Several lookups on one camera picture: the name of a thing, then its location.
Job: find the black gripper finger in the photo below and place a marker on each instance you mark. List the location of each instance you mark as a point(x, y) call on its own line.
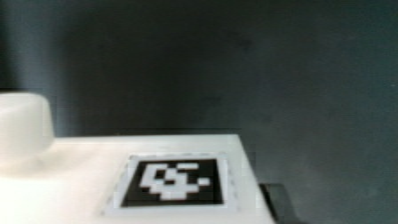
point(279, 204)

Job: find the white drawer box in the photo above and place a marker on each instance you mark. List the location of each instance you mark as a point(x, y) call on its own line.
point(120, 180)

